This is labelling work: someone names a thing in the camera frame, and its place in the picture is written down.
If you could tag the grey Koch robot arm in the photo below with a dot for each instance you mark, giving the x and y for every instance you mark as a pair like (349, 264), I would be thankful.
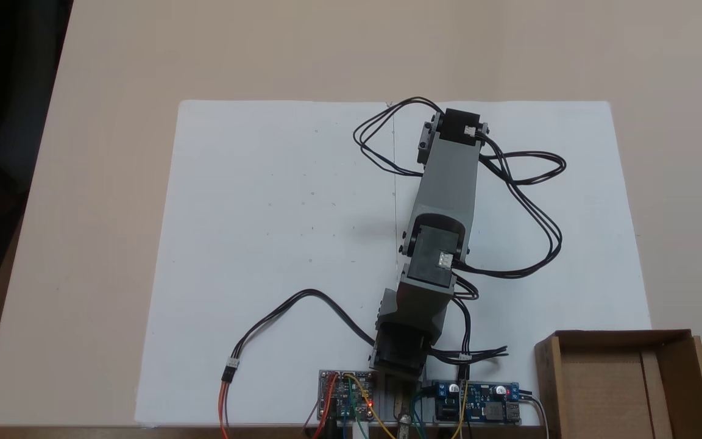
(445, 195)

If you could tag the white paper sheet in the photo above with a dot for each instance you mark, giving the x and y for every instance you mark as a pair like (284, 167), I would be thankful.
(540, 317)
(265, 213)

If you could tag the small motor controller board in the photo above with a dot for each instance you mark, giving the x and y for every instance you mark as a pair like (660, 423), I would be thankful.
(345, 393)

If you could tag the metal table clamp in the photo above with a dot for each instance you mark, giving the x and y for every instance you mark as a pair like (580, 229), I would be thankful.
(404, 421)

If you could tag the blue circuit board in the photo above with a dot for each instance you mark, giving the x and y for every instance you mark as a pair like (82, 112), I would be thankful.
(479, 403)

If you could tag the brown cardboard box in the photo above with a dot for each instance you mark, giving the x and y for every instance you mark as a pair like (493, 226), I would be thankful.
(607, 384)

